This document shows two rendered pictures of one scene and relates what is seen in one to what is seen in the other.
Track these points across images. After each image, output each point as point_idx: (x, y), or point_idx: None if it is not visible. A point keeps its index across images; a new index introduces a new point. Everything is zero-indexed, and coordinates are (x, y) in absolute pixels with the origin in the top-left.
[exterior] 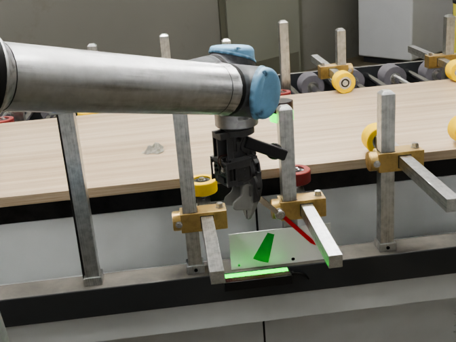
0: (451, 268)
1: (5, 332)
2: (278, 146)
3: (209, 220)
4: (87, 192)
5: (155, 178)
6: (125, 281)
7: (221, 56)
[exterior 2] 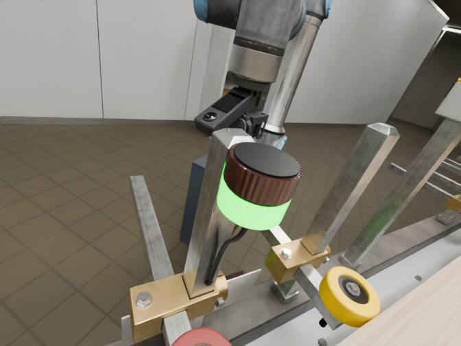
0: None
1: (267, 106)
2: (206, 112)
3: (278, 235)
4: (393, 202)
5: (424, 298)
6: (325, 266)
7: None
